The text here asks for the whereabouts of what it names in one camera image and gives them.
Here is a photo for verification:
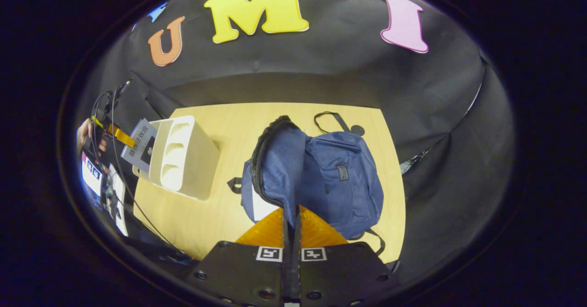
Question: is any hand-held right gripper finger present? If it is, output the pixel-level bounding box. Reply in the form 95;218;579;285
293;205;395;307
186;207;294;307

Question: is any white book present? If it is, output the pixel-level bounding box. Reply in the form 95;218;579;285
252;192;278;223
121;118;159;173

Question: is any white bookshelf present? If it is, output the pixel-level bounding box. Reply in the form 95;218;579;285
132;116;221;201

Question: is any blue schoolbag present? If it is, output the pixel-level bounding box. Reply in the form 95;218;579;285
228;112;386;255

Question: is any white and red poster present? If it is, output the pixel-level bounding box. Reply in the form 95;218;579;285
82;152;103;198

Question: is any black backdrop cloth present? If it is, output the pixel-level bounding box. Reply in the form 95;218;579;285
76;0;516;285

